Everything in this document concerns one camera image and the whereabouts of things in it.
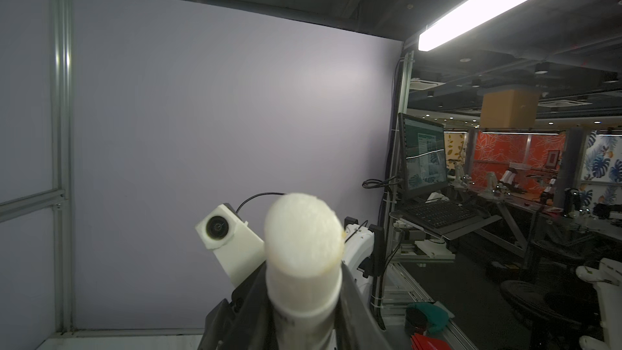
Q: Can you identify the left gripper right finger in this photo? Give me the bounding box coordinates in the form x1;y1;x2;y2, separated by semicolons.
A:
335;263;391;350

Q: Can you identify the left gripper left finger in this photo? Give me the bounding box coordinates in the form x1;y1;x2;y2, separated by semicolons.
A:
199;263;272;349

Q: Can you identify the white glue stick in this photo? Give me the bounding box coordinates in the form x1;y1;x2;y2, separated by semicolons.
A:
264;193;345;349

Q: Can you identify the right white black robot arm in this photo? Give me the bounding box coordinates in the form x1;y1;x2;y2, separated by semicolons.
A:
342;216;386;303

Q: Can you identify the black keyboard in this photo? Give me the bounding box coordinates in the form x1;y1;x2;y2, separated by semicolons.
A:
401;201;478;228

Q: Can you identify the computer monitor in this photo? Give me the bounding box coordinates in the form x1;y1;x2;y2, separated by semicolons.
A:
398;113;449;201

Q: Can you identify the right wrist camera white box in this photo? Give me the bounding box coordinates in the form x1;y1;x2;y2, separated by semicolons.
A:
195;204;265;287

